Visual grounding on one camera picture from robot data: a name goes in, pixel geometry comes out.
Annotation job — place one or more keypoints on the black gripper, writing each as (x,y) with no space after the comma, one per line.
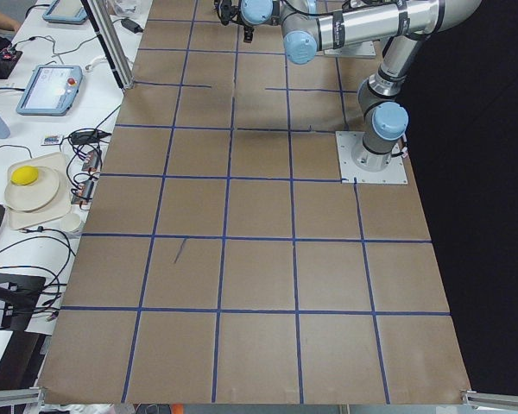
(247,27)

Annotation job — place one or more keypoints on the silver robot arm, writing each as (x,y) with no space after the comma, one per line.
(357,29)

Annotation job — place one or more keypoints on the black power adapter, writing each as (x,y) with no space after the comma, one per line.
(131,25)

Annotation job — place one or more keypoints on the far teach pendant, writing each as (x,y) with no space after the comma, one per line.
(65,12)

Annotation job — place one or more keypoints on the teach pendant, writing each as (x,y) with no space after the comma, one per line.
(51,91)
(65,12)

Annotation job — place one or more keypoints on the near teach pendant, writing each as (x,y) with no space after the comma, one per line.
(51,91)

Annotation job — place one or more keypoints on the white paper cup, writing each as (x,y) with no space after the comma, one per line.
(72,225)

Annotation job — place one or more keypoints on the yellow lemon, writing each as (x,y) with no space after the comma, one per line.
(24,175)

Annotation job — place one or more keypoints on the beige plate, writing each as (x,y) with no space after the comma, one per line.
(36,195)

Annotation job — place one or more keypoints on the beige tray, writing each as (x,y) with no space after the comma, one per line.
(58,207)

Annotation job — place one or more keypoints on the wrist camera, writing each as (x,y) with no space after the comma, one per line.
(227,12)

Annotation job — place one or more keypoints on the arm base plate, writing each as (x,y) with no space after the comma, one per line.
(362,50)
(357,165)

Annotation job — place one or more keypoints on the aluminium frame post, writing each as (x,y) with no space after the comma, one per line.
(107,36)

